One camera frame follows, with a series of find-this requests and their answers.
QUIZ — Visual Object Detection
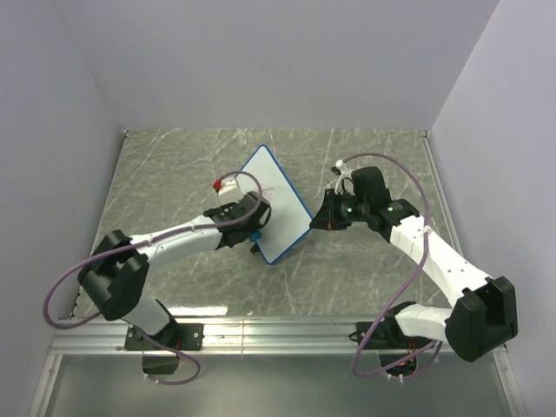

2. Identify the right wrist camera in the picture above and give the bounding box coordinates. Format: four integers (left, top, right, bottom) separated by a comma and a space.
351, 167, 392, 207

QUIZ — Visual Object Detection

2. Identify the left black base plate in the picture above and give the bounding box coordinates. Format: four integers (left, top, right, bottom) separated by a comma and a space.
124, 322, 204, 351

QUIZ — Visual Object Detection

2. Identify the right side aluminium rail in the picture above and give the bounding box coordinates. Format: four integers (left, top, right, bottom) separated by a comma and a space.
419, 129, 461, 253

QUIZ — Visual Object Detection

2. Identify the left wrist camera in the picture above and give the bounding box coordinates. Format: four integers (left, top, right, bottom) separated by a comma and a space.
213, 176, 243, 206

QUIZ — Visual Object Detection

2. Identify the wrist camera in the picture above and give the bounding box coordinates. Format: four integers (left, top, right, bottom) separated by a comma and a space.
351, 167, 392, 207
213, 176, 243, 206

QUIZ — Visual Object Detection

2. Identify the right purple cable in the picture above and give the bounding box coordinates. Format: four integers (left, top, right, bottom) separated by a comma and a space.
333, 151, 444, 380

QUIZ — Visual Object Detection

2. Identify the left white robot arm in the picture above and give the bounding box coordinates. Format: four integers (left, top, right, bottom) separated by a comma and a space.
78, 191, 271, 349

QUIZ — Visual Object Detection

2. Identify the purple cable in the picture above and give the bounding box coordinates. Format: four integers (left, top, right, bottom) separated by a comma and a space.
333, 151, 444, 380
43, 170, 264, 386

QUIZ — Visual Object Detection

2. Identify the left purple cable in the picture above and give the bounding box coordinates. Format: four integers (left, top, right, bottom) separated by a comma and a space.
43, 170, 264, 386

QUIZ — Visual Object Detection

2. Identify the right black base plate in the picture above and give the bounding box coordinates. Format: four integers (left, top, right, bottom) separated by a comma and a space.
348, 320, 414, 350

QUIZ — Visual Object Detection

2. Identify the aluminium rail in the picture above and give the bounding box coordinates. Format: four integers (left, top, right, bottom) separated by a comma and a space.
47, 315, 509, 357
419, 129, 461, 253

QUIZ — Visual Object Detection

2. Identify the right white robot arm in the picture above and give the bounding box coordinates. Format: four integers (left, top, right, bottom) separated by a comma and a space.
310, 189, 518, 362

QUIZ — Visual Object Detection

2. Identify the blue whiteboard eraser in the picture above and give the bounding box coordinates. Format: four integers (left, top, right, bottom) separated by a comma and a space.
248, 230, 262, 242

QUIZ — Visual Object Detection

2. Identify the aluminium front rail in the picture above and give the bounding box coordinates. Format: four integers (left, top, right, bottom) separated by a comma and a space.
47, 315, 509, 357

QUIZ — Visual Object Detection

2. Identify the blue framed whiteboard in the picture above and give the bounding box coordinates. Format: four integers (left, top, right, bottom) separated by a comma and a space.
238, 144, 313, 265

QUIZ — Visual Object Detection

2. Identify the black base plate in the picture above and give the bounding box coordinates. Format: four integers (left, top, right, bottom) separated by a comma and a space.
348, 320, 414, 350
124, 322, 204, 351

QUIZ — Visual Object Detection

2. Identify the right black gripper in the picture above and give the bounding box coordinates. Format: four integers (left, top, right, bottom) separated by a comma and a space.
309, 189, 369, 231

